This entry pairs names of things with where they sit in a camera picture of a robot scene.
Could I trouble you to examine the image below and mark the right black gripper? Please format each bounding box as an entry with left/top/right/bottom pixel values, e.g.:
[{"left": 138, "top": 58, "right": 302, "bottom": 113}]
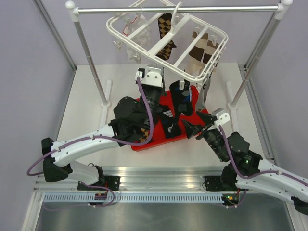
[{"left": 180, "top": 111, "right": 227, "bottom": 161}]

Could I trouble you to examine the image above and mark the grey striped sock front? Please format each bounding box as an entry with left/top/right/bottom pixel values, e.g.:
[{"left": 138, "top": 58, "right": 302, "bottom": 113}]
[{"left": 196, "top": 75, "right": 211, "bottom": 111}]

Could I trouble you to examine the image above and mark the black blue sock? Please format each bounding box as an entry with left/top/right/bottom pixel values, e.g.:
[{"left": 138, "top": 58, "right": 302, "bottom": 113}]
[
  {"left": 158, "top": 104, "right": 181, "bottom": 139},
  {"left": 169, "top": 80, "right": 193, "bottom": 124}
]

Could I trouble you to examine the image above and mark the white clip sock hanger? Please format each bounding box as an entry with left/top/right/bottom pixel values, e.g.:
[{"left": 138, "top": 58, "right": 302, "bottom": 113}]
[{"left": 106, "top": 0, "right": 229, "bottom": 83}]

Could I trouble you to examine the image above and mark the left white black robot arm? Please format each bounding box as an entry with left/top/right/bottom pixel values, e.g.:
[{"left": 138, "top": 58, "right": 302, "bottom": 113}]
[{"left": 41, "top": 83, "right": 163, "bottom": 190}]

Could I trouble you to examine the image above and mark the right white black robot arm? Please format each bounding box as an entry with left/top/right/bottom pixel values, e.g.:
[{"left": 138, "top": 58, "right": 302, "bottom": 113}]
[{"left": 182, "top": 108, "right": 308, "bottom": 215}]

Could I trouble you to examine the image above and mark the red plastic bin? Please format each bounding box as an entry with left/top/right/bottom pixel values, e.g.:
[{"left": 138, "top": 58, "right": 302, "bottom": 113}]
[{"left": 131, "top": 86, "right": 205, "bottom": 152}]

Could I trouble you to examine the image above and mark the brown argyle sock in bin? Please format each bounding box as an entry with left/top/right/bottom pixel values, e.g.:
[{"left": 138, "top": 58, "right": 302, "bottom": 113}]
[{"left": 138, "top": 128, "right": 150, "bottom": 143}]

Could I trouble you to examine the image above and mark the beige brown striped sock left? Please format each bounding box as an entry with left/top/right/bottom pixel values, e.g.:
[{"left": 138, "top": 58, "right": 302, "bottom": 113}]
[{"left": 185, "top": 33, "right": 208, "bottom": 75}]

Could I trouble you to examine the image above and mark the beige brown striped sock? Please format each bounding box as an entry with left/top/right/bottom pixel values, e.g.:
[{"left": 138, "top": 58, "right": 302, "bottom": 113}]
[
  {"left": 185, "top": 33, "right": 208, "bottom": 75},
  {"left": 202, "top": 40, "right": 219, "bottom": 64}
]

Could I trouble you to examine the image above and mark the white glove with red trim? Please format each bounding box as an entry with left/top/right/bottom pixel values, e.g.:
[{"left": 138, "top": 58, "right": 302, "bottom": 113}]
[{"left": 122, "top": 14, "right": 152, "bottom": 64}]

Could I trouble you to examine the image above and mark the beige brown striped sock right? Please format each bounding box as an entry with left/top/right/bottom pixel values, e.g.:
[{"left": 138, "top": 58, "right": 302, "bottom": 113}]
[{"left": 202, "top": 40, "right": 219, "bottom": 64}]

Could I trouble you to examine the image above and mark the brown argyle sock hanging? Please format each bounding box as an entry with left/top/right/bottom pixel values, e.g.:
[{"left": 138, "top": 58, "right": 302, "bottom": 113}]
[{"left": 155, "top": 13, "right": 178, "bottom": 61}]

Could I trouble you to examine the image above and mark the metal clothes rack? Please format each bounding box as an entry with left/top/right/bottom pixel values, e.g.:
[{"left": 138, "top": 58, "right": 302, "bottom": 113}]
[{"left": 65, "top": 0, "right": 293, "bottom": 115}]

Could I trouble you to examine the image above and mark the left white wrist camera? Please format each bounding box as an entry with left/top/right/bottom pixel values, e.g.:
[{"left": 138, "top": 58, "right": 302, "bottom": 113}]
[{"left": 135, "top": 64, "right": 164, "bottom": 88}]

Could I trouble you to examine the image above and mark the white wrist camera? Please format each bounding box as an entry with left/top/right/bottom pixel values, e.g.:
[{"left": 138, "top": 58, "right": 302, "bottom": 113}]
[
  {"left": 211, "top": 108, "right": 230, "bottom": 127},
  {"left": 135, "top": 64, "right": 164, "bottom": 88}
]

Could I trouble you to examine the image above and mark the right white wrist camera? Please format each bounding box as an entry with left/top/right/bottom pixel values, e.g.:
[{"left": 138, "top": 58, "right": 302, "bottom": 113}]
[{"left": 211, "top": 108, "right": 230, "bottom": 127}]

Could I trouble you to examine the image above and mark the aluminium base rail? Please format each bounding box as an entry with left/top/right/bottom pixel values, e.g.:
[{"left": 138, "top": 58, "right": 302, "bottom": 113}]
[{"left": 33, "top": 166, "right": 241, "bottom": 192}]

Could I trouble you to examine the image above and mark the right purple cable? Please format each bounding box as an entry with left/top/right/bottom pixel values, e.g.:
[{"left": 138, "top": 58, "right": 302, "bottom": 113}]
[{"left": 218, "top": 124, "right": 308, "bottom": 186}]

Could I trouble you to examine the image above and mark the white slotted cable duct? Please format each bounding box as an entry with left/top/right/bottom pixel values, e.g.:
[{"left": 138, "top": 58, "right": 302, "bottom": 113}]
[{"left": 44, "top": 193, "right": 224, "bottom": 203}]

